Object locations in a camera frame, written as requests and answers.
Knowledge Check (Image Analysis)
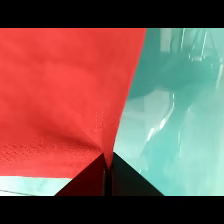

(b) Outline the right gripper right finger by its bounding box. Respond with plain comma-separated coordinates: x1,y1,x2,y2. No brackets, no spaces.
110,151,164,197

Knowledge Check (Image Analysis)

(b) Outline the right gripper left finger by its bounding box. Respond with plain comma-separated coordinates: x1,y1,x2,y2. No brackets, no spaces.
54,152,108,197

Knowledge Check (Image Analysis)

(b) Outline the red T-shirt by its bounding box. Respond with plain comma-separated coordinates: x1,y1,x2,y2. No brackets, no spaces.
0,27,148,180

